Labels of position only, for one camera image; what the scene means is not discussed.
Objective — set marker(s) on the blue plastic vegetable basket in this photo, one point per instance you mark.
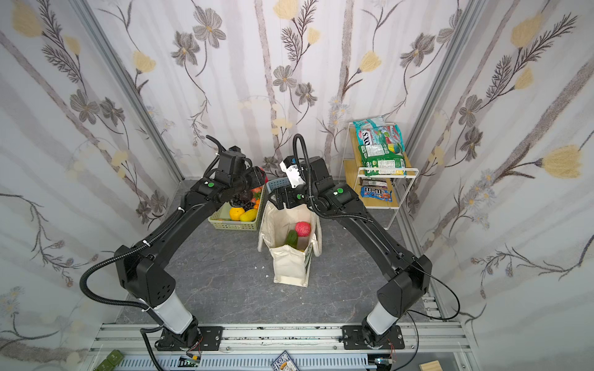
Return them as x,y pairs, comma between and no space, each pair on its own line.
275,184

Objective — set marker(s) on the pink dragon fruit toy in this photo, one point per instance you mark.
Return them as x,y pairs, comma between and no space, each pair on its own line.
303,229

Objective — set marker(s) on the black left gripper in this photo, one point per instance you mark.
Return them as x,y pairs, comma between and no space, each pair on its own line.
253,184

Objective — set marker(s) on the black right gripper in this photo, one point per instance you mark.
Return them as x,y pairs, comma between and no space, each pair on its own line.
282,197

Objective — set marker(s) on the green plastic fruit basket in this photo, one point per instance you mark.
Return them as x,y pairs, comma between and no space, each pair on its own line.
254,199

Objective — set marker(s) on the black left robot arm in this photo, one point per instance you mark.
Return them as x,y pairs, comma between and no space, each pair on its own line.
142,268

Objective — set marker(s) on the white wire wooden shelf rack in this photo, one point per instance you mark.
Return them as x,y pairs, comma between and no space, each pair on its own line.
399,180

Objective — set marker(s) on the blue m&m candy packet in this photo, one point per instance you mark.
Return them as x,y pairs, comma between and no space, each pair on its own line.
379,193

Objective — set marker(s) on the cream floral tote bag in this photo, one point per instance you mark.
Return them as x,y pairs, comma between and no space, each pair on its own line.
290,266

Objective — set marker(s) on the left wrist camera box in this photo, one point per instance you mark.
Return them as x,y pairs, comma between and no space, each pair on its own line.
233,161

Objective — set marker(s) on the green cucumber toy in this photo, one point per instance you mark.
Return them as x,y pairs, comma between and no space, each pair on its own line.
292,239

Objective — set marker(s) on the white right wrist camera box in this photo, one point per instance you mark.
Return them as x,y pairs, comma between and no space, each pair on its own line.
292,170

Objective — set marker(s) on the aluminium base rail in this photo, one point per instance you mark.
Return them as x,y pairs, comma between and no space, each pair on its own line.
422,346

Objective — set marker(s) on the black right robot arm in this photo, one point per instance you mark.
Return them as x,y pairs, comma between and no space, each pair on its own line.
408,277

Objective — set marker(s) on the yellow mango toy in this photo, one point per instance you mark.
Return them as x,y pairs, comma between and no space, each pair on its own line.
249,216

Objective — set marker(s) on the orange fruit toy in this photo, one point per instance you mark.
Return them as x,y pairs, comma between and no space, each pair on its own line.
235,213

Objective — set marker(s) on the green skittles candy bag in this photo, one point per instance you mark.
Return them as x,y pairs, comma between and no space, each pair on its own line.
380,146

